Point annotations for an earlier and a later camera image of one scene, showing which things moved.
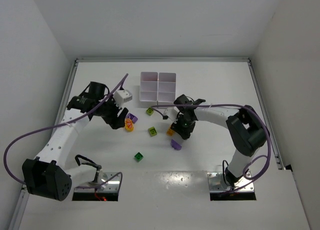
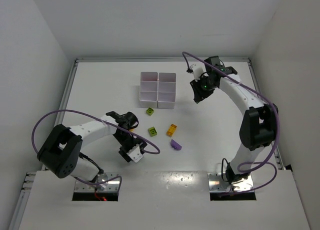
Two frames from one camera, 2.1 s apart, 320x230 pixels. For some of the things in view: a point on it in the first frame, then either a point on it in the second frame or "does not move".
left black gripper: (113, 113) to (125, 153)
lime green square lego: (152, 131) does not move
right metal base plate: (215, 185) does not move
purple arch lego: (175, 145) does not move
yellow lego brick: (170, 132) does not move
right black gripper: (182, 129) to (199, 93)
